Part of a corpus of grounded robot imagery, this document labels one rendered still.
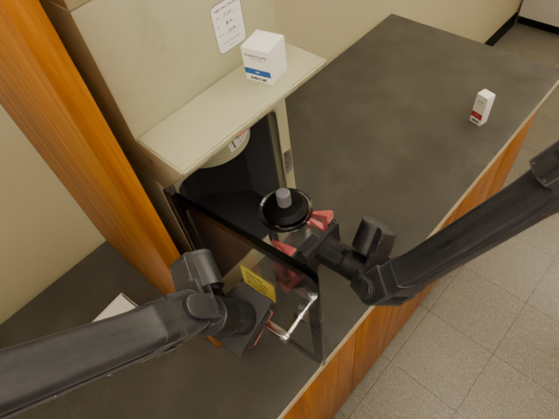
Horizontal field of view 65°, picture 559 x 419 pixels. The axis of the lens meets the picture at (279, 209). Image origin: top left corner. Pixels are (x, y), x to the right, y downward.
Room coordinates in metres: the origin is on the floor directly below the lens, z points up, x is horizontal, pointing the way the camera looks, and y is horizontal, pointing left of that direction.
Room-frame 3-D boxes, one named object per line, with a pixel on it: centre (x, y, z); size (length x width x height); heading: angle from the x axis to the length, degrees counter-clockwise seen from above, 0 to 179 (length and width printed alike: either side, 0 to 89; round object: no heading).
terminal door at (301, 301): (0.40, 0.07, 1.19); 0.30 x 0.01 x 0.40; 45
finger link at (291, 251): (0.48, -0.01, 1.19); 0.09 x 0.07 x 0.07; 42
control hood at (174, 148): (0.57, 0.04, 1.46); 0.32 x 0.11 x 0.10; 129
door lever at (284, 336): (0.33, 0.04, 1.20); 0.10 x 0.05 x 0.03; 45
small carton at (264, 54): (0.62, -0.02, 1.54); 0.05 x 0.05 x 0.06; 53
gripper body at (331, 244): (0.45, -0.09, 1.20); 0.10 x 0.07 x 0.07; 131
